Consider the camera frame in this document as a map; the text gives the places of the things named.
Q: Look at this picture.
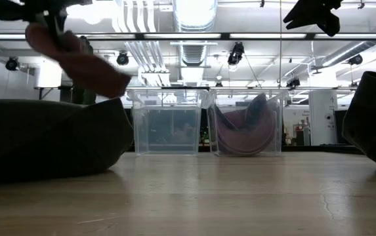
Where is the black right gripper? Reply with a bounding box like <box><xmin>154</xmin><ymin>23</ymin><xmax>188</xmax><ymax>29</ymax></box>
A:
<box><xmin>282</xmin><ymin>0</ymin><xmax>343</xmax><ymax>37</ymax></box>

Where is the maroon baseball cap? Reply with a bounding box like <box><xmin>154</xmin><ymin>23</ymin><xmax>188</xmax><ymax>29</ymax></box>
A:
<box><xmin>214</xmin><ymin>93</ymin><xmax>277</xmax><ymax>156</ymax></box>
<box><xmin>25</xmin><ymin>22</ymin><xmax>132</xmax><ymax>99</ymax></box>

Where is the black baseball cap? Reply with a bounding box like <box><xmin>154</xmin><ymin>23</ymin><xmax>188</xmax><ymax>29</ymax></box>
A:
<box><xmin>341</xmin><ymin>71</ymin><xmax>376</xmax><ymax>171</ymax></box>

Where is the black ceiling spotlight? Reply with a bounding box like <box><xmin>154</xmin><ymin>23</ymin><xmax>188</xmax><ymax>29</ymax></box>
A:
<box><xmin>348</xmin><ymin>53</ymin><xmax>364</xmax><ymax>66</ymax></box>
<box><xmin>227</xmin><ymin>41</ymin><xmax>245</xmax><ymax>66</ymax></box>
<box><xmin>115</xmin><ymin>51</ymin><xmax>130</xmax><ymax>66</ymax></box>
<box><xmin>285</xmin><ymin>77</ymin><xmax>301</xmax><ymax>89</ymax></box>
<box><xmin>5</xmin><ymin>56</ymin><xmax>20</xmax><ymax>71</ymax></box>

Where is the black overhead light bar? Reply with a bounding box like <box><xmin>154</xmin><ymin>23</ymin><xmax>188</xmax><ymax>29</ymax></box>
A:
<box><xmin>0</xmin><ymin>31</ymin><xmax>376</xmax><ymax>41</ymax></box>

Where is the white square column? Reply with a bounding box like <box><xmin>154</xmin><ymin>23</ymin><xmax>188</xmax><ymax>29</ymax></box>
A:
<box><xmin>308</xmin><ymin>89</ymin><xmax>339</xmax><ymax>146</ymax></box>

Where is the clear plastic bin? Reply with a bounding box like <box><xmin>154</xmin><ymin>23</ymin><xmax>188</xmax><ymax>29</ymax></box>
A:
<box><xmin>206</xmin><ymin>89</ymin><xmax>284</xmax><ymax>157</ymax></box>
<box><xmin>131</xmin><ymin>89</ymin><xmax>205</xmax><ymax>156</ymax></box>

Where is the dark green baseball cap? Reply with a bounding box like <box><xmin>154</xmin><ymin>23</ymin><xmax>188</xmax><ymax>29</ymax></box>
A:
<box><xmin>0</xmin><ymin>97</ymin><xmax>135</xmax><ymax>186</ymax></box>

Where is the silver ceiling air duct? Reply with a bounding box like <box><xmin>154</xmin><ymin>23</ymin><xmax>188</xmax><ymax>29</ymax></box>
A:
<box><xmin>172</xmin><ymin>0</ymin><xmax>219</xmax><ymax>87</ymax></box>

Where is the black aluminium table frame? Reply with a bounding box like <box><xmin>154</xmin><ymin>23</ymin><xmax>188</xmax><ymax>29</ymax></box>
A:
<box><xmin>125</xmin><ymin>144</ymin><xmax>363</xmax><ymax>155</ymax></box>

